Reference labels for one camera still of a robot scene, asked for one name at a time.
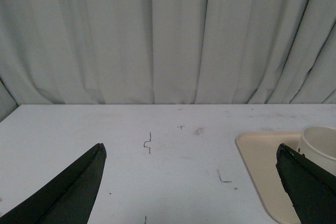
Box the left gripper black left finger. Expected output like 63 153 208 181
1 143 107 223

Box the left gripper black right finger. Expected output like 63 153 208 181
276 144 335 223

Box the cream ceramic mug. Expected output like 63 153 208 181
296 125 335 176

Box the beige square plastic plate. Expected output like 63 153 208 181
236 131 301 223

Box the grey-white pleated curtain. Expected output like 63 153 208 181
1 0 335 118

